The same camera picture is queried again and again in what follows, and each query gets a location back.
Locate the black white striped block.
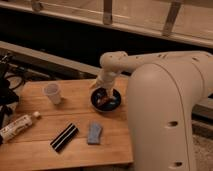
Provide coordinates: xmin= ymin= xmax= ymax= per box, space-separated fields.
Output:
xmin=50 ymin=123 xmax=79 ymax=153

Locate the black equipment with cables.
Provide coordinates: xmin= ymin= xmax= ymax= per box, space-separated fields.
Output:
xmin=0 ymin=53 xmax=19 ymax=129

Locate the dark ceramic bowl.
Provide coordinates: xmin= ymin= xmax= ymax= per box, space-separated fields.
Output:
xmin=91 ymin=88 xmax=121 ymax=112

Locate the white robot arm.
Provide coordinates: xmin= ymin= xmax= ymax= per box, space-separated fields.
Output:
xmin=92 ymin=51 xmax=213 ymax=171

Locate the white tube with cap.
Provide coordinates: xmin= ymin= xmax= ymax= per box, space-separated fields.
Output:
xmin=0 ymin=111 xmax=41 ymax=144

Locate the blue sponge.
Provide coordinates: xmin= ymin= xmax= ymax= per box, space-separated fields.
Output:
xmin=87 ymin=122 xmax=103 ymax=145

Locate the white plastic cup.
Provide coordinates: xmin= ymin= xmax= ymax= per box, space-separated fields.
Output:
xmin=43 ymin=83 xmax=62 ymax=105

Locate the red pepper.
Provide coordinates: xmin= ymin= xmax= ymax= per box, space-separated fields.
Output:
xmin=97 ymin=95 xmax=114 ymax=105

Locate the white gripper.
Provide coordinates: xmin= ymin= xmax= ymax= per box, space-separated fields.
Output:
xmin=90 ymin=70 xmax=117 ymax=95

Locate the metal railing frame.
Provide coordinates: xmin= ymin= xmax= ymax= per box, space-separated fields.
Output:
xmin=0 ymin=0 xmax=213 ymax=48

